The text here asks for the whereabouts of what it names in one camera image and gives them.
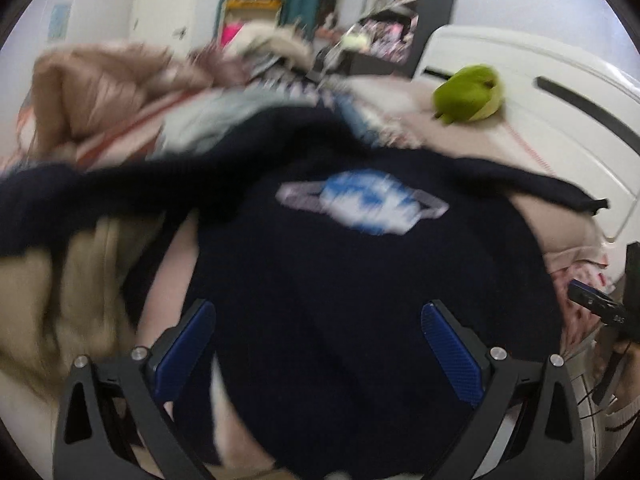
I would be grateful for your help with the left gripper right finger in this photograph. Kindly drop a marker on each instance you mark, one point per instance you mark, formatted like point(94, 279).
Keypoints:
point(545, 444)

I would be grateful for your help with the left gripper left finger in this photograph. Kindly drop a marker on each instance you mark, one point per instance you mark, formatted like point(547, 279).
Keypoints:
point(90, 441)

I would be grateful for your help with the navy planet sweater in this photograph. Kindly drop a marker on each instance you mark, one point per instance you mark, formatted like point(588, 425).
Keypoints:
point(319, 254)

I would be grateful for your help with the cream clothes pile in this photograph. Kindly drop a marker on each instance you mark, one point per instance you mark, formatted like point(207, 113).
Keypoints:
point(266, 37)

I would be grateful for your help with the polka dot pink sheet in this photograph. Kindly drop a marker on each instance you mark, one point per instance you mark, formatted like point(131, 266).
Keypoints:
point(578, 322)

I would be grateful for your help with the pink ribbed bed cover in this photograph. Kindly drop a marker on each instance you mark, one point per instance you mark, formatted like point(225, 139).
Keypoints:
point(564, 236)

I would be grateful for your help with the beige knit garment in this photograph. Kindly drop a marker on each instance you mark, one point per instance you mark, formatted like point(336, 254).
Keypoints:
point(56, 306)

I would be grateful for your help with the white bed headboard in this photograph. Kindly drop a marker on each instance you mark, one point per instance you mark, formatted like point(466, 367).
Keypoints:
point(579, 113)

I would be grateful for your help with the green plush toy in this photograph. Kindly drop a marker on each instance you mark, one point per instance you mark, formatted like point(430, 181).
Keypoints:
point(472, 94)

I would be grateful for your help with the striped fuzzy blanket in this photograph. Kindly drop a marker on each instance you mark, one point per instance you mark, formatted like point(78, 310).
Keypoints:
point(320, 95)

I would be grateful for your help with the light grey garment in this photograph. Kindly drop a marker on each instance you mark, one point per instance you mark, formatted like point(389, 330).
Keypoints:
point(197, 126)

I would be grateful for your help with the pink puffy comforter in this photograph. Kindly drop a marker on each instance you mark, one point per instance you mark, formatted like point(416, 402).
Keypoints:
point(81, 90)

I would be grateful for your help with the white door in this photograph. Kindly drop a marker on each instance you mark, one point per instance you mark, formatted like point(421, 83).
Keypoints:
point(165, 23)

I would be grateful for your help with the yellow wooden shelf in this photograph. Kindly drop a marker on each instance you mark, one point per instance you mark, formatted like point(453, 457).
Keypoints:
point(251, 10)

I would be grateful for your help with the black wall shelf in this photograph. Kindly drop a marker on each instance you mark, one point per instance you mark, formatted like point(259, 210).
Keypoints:
point(398, 32)

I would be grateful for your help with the blue wall poster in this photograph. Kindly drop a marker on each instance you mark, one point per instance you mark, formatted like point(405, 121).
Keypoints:
point(58, 24)

